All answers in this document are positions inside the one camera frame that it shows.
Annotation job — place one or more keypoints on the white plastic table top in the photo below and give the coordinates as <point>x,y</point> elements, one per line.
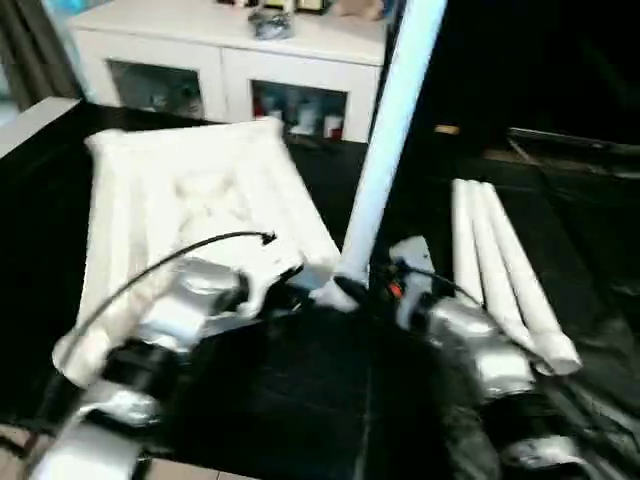
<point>200,200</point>

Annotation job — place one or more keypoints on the red white bottle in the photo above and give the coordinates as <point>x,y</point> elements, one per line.
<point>259,107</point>

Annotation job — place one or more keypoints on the small yellow label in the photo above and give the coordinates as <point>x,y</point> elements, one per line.
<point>446,129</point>

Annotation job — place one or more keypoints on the grey curtain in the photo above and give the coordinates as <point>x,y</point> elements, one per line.
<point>30,50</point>

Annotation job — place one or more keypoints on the dark crumpled bundle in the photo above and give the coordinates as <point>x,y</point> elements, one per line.
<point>272,22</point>

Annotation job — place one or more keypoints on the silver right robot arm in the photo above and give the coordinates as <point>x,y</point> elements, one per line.
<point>480,340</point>

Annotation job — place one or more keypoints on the white plastic table leg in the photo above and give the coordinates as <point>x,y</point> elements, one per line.
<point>514,250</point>
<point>470,250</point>
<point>395,125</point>
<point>492,250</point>

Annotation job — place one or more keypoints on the black box with label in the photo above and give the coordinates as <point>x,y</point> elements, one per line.
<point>465,75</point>

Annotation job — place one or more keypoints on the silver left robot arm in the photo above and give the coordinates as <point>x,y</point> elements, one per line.
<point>170,310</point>

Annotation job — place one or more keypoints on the black work mat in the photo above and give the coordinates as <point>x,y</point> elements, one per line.
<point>300,400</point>

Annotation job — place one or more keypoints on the black long rail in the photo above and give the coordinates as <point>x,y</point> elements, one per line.
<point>570,139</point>

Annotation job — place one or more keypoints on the white glass door cabinet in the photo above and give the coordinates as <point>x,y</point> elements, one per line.
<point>225,50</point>

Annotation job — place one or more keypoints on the small white jar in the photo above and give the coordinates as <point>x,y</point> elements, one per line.
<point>332,126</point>

